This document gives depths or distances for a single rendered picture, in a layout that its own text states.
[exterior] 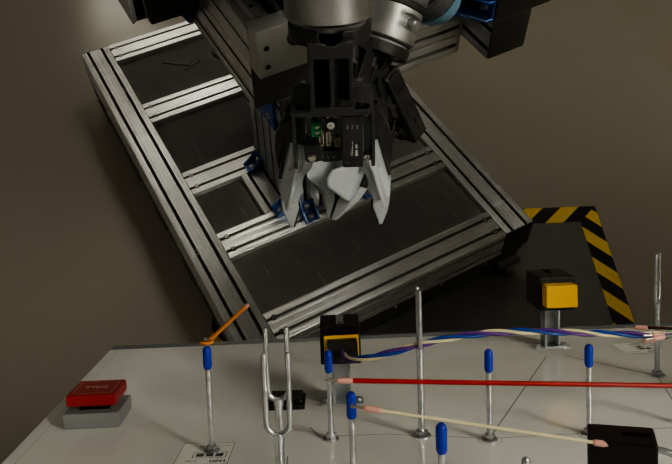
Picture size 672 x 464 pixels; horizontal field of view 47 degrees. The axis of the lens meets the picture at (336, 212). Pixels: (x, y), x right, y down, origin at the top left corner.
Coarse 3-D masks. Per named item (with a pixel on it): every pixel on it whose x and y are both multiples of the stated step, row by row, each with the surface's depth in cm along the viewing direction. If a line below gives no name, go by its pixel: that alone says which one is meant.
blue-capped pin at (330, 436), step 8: (328, 352) 72; (328, 360) 72; (328, 368) 72; (328, 376) 72; (328, 384) 72; (328, 392) 72; (328, 400) 73; (328, 408) 73; (328, 416) 73; (328, 424) 73; (328, 432) 73; (328, 440) 72; (336, 440) 73
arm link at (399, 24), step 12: (384, 0) 86; (384, 12) 86; (396, 12) 86; (408, 12) 86; (372, 24) 86; (384, 24) 86; (396, 24) 86; (408, 24) 86; (372, 36) 86; (384, 36) 86; (396, 36) 86; (408, 36) 87; (408, 48) 89
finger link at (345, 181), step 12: (336, 168) 88; (348, 168) 89; (336, 180) 88; (348, 180) 89; (360, 180) 90; (336, 192) 89; (348, 192) 90; (360, 192) 90; (336, 204) 92; (348, 204) 90; (336, 216) 91
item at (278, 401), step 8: (264, 328) 59; (288, 328) 59; (264, 336) 59; (288, 336) 59; (264, 344) 59; (288, 344) 59; (264, 352) 59; (272, 400) 59; (280, 400) 59; (280, 408) 59; (280, 416) 59; (280, 424) 59
